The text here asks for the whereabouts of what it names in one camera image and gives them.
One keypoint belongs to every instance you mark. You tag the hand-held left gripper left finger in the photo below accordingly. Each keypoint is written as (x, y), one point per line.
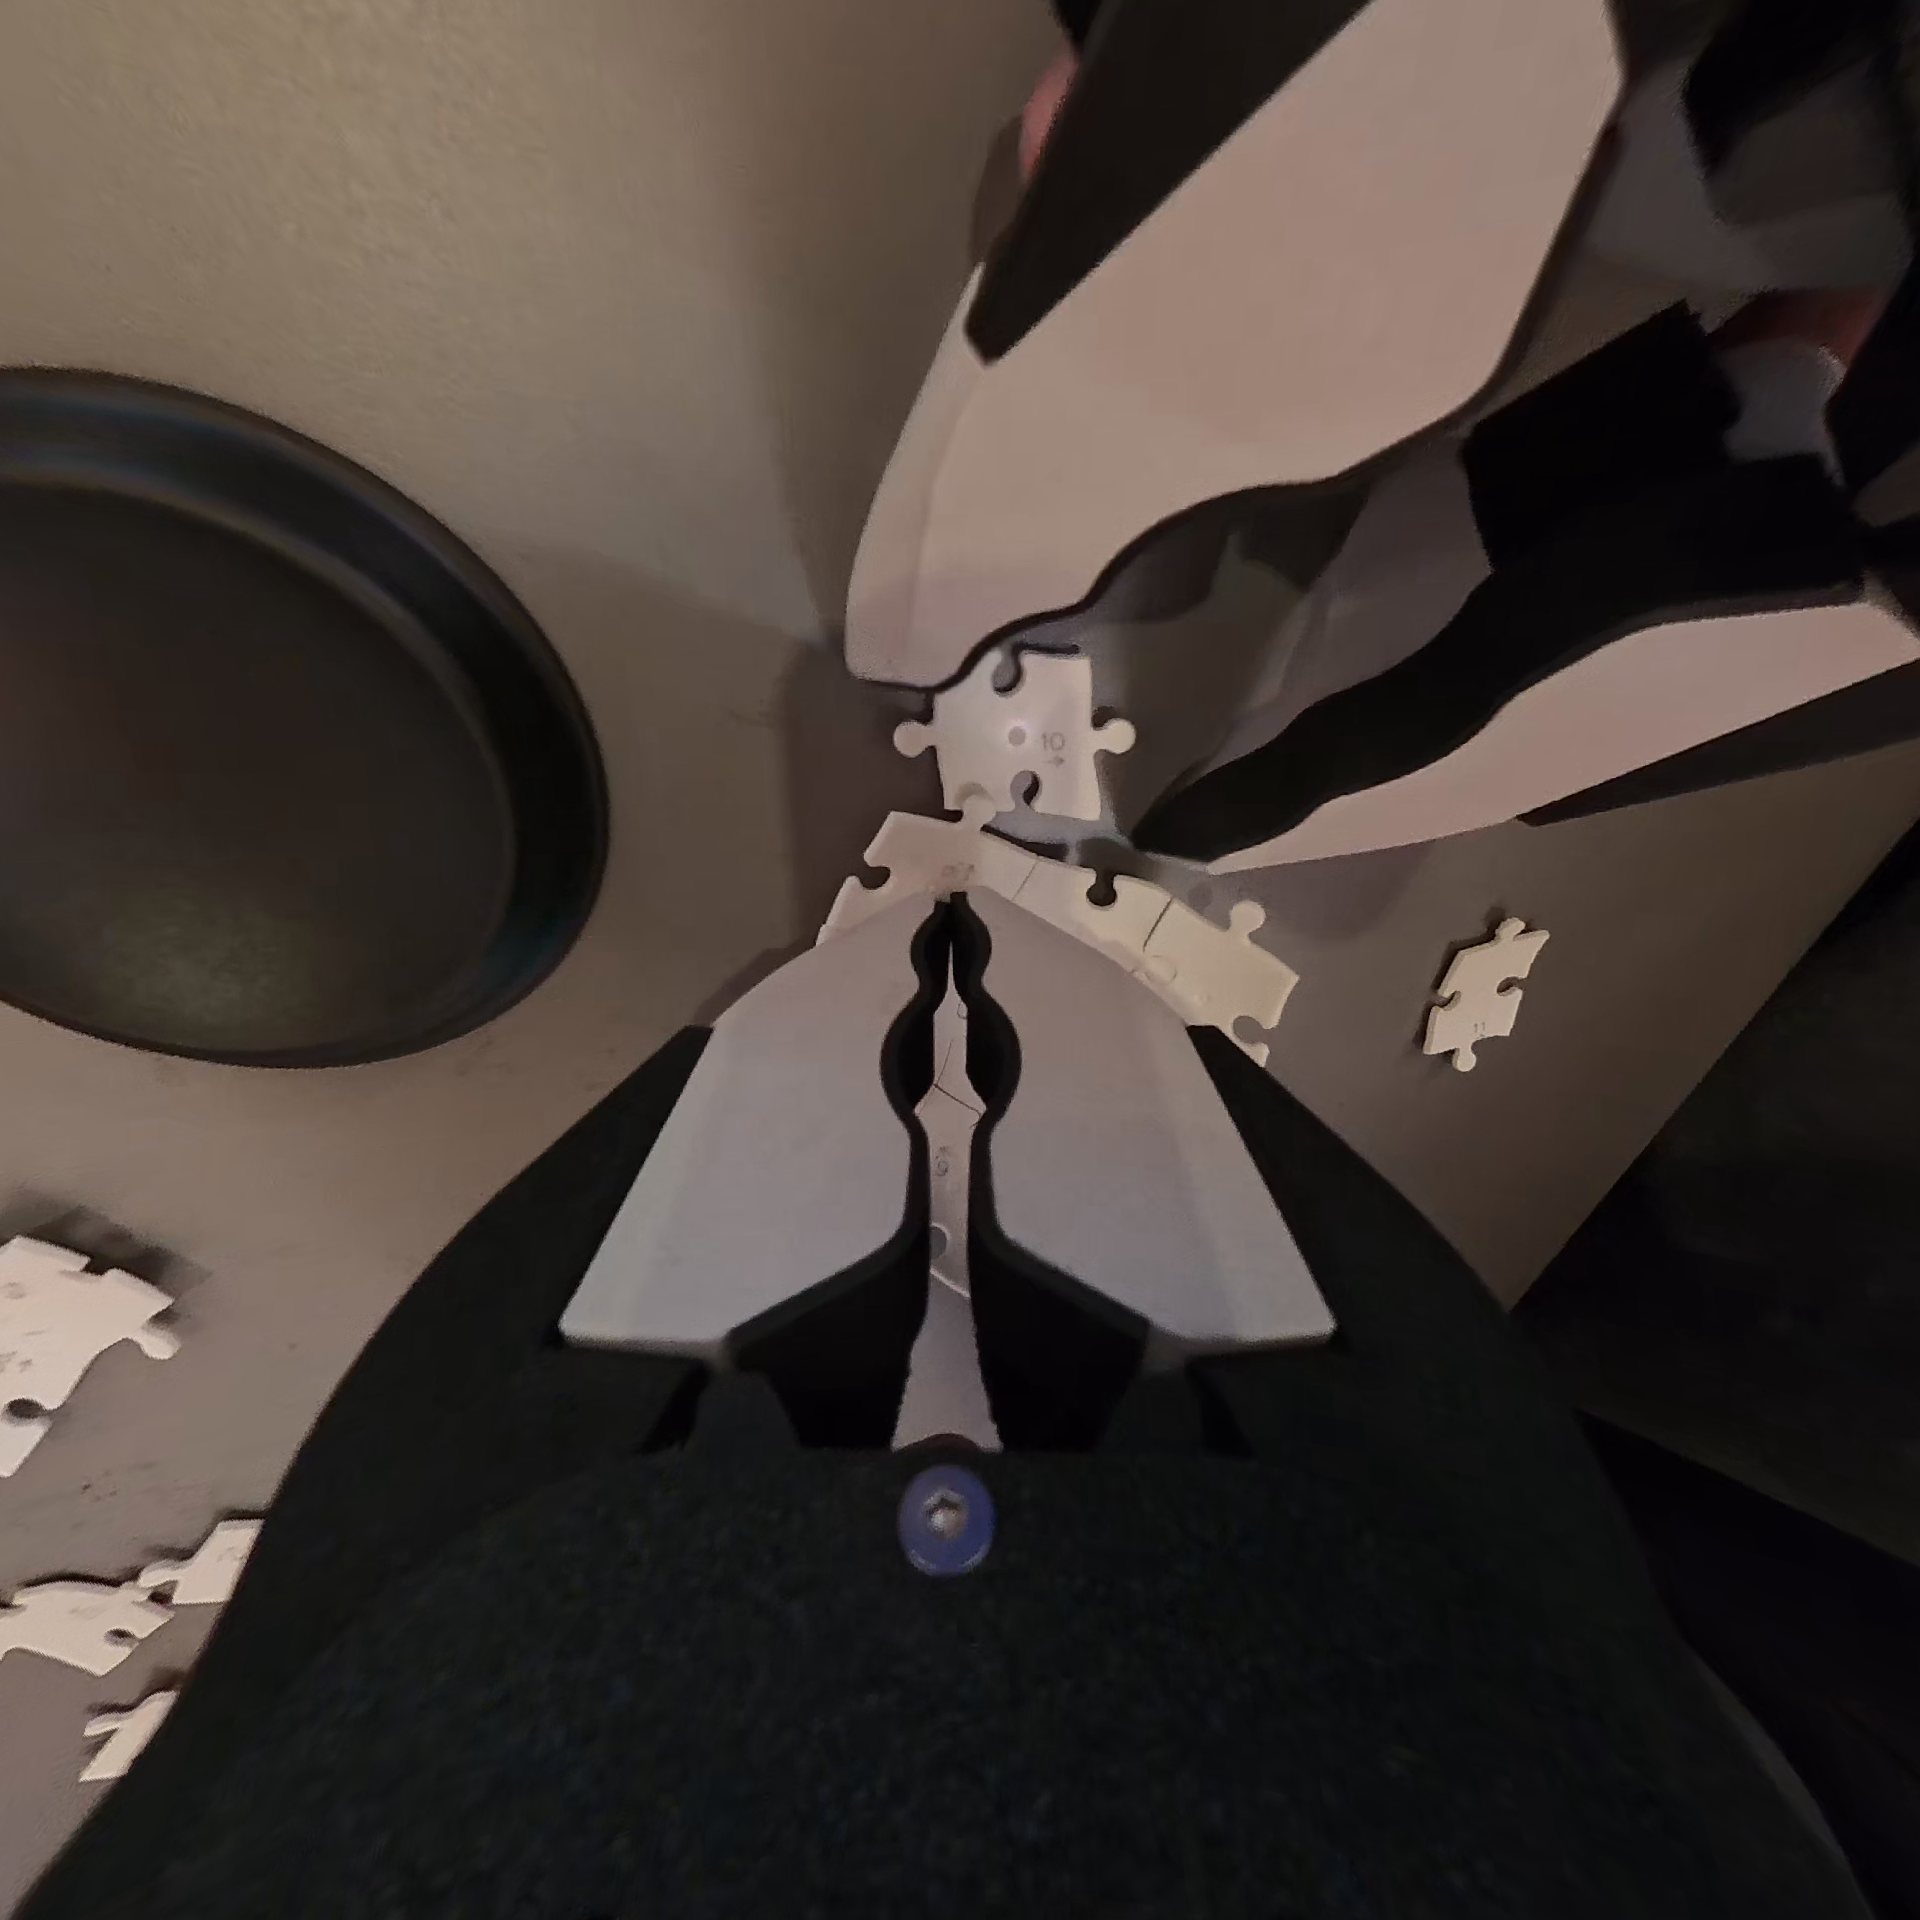
(751, 1184)

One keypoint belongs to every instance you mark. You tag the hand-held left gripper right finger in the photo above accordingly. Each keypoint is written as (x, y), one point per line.
(1154, 1184)

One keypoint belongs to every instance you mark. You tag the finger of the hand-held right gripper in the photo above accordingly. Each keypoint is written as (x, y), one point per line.
(1201, 347)
(1652, 721)

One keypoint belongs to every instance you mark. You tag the curved assembled puzzle section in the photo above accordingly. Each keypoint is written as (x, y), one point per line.
(1201, 961)

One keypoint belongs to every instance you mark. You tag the single white puzzle piece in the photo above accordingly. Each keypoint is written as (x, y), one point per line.
(1485, 991)
(1049, 721)

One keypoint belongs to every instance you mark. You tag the spread of white puzzle pieces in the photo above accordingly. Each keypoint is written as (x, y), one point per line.
(60, 1320)

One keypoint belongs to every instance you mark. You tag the black round puzzle stand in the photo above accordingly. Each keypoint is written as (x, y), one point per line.
(271, 721)

